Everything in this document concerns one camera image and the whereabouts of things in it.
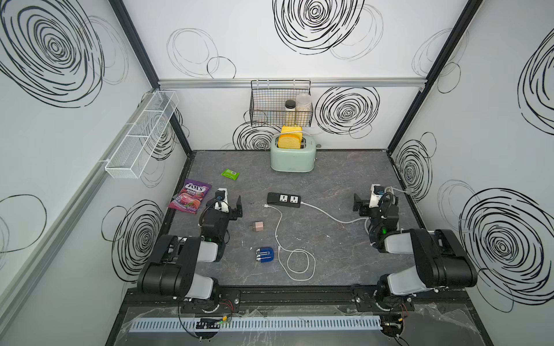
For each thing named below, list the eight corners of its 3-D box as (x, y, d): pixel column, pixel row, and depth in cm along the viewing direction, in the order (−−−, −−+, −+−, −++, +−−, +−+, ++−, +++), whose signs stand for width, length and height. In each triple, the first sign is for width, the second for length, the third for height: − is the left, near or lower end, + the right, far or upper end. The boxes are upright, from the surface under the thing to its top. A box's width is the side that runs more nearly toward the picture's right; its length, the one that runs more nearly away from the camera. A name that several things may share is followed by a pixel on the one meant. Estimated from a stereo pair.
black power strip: (266, 203, 101) (266, 200, 99) (268, 195, 104) (268, 191, 102) (300, 208, 100) (300, 204, 97) (301, 199, 103) (301, 195, 100)
